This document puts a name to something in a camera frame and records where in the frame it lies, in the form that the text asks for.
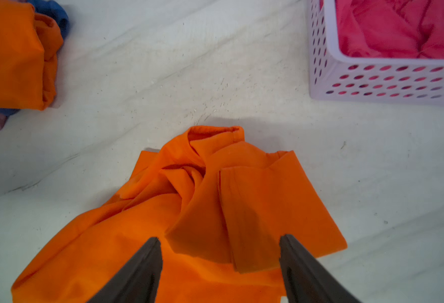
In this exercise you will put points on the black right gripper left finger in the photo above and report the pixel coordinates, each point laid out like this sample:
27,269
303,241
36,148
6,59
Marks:
137,280

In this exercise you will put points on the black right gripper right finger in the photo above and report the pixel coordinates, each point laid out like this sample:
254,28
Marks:
305,279

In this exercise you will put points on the orange t-shirt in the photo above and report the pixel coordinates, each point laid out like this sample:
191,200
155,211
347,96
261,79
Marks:
217,204
13,53

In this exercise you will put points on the lilac perforated plastic basket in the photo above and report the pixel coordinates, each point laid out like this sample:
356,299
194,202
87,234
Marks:
335,76

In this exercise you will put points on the folded orange t-shirt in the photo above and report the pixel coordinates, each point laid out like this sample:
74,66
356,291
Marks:
13,53

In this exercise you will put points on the pink t-shirt in basket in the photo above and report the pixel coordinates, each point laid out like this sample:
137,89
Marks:
387,29

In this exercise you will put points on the folded blue t-shirt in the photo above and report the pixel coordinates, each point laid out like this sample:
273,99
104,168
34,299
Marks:
53,13

